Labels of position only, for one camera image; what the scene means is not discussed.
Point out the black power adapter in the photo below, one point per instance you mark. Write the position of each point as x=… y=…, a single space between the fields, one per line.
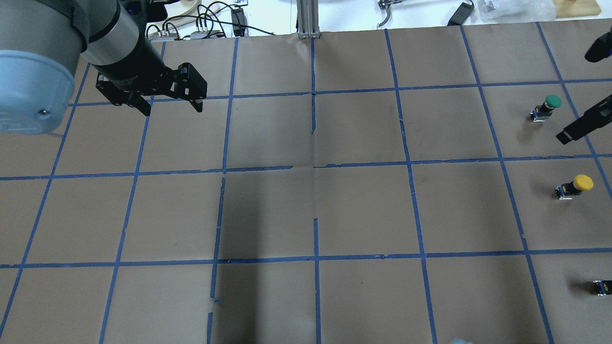
x=462 y=13

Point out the aluminium frame post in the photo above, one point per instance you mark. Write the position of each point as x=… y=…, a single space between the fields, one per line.
x=308 y=19

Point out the yellow push button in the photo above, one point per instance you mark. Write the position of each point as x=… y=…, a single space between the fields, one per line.
x=574 y=188

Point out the green push button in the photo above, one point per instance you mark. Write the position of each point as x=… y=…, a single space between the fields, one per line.
x=543 y=112

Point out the black button base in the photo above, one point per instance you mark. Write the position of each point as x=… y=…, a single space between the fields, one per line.
x=602 y=287

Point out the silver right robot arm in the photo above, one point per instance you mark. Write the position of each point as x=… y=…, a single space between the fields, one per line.
x=600 y=114

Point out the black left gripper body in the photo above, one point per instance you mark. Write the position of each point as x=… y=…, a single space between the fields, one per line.
x=135 y=63

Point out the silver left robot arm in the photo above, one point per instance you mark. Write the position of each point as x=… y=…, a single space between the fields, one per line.
x=42 y=41

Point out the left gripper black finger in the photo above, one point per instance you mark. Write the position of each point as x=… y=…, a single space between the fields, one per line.
x=197 y=105
x=141 y=104

